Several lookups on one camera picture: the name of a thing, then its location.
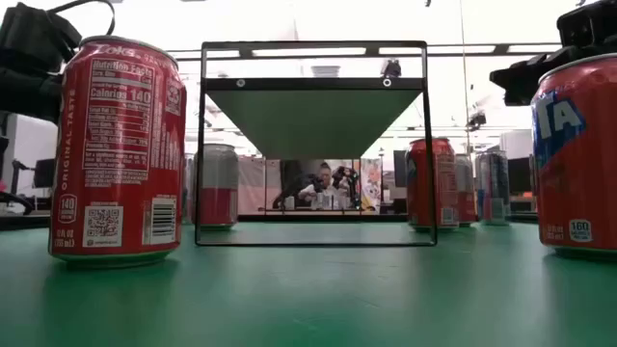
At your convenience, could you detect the slim blue silver energy can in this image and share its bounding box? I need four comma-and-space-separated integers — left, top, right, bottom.
474, 148, 512, 227
184, 153, 195, 224

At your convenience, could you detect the black monitor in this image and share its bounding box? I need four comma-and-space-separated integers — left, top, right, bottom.
392, 149, 409, 188
32, 157, 57, 189
507, 157, 532, 195

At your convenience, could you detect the black left camera cable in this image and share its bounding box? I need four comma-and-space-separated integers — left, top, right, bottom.
46, 0, 117, 38

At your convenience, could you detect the silver and red soda can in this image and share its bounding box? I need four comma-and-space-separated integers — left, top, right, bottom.
455, 152, 479, 227
191, 143, 240, 228

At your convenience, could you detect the person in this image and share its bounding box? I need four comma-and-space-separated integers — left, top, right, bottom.
297, 162, 349, 211

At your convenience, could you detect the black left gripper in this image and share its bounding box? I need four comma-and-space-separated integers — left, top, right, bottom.
0, 67, 63, 122

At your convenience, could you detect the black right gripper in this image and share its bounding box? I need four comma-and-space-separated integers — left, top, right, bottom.
490, 41, 617, 106

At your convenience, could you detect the green table mat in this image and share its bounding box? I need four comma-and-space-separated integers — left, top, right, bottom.
0, 220, 617, 347

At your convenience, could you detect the floral cloth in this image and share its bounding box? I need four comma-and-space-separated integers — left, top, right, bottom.
360, 157, 383, 213

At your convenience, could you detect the red-orange soda can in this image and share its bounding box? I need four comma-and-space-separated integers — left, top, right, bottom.
405, 137, 459, 231

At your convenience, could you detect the red Coca-Cola can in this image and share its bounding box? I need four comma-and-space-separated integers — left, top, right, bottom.
47, 34, 188, 269

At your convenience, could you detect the white cloth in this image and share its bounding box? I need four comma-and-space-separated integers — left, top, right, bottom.
238, 156, 282, 216

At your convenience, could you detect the red-orange Fanta can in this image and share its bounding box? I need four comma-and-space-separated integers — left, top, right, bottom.
529, 52, 617, 261

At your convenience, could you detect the black ceiling light rail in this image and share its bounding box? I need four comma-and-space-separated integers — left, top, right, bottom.
166, 41, 564, 62

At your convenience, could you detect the white cabinet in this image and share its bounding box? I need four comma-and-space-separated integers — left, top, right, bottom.
499, 128, 534, 160

